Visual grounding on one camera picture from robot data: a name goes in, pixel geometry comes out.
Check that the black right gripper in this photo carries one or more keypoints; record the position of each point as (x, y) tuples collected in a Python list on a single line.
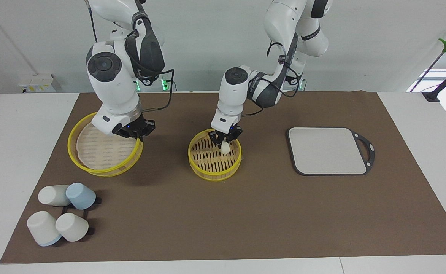
[(139, 127)]

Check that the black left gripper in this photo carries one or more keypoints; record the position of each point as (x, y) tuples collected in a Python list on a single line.
[(226, 134)]

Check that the white steamed bun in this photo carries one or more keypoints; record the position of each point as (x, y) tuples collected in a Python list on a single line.
[(225, 148)]

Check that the yellow steamer tier white liner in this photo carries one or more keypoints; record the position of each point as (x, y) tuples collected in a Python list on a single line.
[(101, 152)]

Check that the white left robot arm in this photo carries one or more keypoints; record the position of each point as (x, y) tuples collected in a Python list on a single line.
[(234, 91)]

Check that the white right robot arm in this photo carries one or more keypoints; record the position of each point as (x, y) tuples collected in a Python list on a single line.
[(112, 76)]

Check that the yellow slatted steamer basket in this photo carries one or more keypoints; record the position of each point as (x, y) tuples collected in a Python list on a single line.
[(207, 160)]

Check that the brown table mat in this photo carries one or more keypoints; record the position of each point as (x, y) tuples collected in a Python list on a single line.
[(169, 213)]

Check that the light blue plastic cup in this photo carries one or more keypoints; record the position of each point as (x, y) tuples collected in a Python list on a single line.
[(81, 196)]

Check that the black cup rack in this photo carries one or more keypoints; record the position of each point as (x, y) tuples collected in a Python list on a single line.
[(79, 213)]

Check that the white cutting board grey rim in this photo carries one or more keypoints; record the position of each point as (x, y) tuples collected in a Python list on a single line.
[(327, 150)]

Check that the white plastic cup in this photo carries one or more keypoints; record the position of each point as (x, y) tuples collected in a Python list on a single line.
[(51, 195), (72, 227), (42, 228)]

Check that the white box yellow labels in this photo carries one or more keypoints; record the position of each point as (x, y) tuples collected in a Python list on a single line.
[(36, 83)]

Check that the black pole with clamp base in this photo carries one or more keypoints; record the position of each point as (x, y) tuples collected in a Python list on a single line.
[(432, 95)]

